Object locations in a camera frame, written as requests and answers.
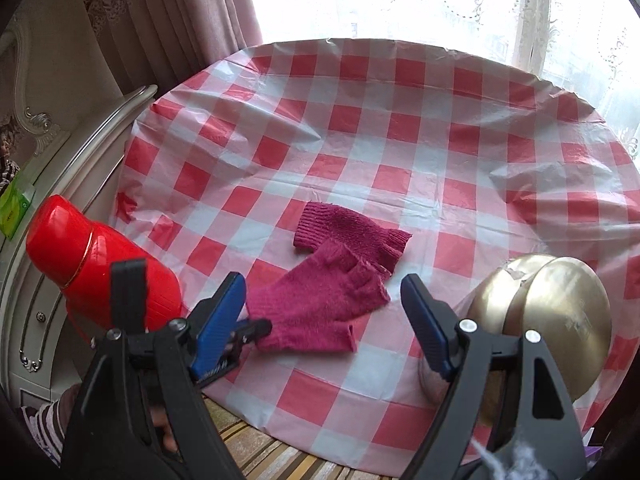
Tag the green packet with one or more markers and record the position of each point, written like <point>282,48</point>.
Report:
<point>15,205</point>

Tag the glass jar with gold lid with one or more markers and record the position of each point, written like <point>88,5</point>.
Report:
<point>550,310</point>

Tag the red thermos flask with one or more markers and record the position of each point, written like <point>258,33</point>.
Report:
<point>75,240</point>

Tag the person's left hand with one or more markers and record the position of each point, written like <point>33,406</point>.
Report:
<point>165,430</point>

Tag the white ornate cabinet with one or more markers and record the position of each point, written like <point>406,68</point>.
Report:
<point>75,160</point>

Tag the magenta knit fingerless glove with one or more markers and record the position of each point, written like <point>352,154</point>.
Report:
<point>345,230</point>
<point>320,305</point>

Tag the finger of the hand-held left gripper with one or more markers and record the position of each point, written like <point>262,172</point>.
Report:
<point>255,330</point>

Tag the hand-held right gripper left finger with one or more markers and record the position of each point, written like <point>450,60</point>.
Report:
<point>220,330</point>

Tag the white lace curtain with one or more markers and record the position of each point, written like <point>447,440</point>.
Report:
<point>400,0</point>

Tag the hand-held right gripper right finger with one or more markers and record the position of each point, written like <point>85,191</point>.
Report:
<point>425,320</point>

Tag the pink curtain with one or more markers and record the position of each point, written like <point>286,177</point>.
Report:
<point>175,10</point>

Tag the striped cushion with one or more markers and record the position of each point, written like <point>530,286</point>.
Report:
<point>280,455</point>

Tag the person's left forearm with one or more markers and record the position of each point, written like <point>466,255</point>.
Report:
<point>42,425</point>

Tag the red checkered plastic tablecloth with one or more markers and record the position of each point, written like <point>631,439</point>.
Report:
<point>400,135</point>

